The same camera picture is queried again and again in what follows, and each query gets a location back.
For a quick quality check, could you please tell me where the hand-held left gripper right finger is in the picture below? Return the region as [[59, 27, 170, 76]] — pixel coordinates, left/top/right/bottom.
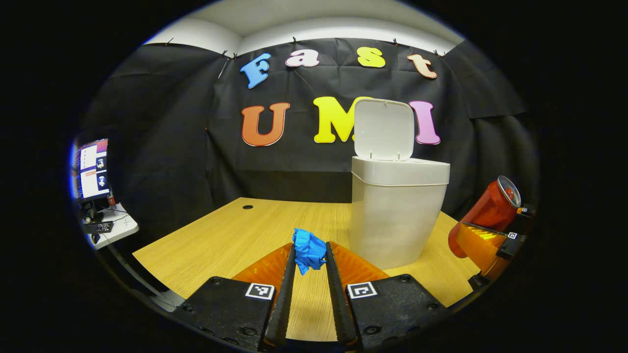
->
[[325, 241, 449, 350]]

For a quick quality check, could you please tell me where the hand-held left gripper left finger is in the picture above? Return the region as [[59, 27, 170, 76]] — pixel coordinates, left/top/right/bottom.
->
[[177, 243, 297, 351]]

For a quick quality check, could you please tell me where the red pop can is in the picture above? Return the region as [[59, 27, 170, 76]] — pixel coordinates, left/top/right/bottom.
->
[[447, 176, 522, 259]]

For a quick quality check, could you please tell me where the blue paper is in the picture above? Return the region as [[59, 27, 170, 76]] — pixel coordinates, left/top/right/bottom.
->
[[292, 228, 328, 276]]

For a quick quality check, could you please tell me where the white desktop garbage bin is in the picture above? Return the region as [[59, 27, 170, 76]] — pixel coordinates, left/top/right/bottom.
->
[[350, 98, 451, 270]]

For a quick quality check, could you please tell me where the wooden desktop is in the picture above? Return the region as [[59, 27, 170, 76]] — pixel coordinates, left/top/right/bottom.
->
[[132, 197, 481, 342]]

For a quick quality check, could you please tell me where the black backdrop cloth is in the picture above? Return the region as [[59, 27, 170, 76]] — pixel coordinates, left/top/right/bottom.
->
[[78, 37, 540, 246]]

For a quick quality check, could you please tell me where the white side table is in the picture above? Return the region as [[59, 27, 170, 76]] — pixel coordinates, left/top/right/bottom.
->
[[86, 203, 139, 251]]

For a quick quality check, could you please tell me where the computer monitor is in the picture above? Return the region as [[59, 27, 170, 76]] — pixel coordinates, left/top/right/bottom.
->
[[74, 138, 110, 202]]

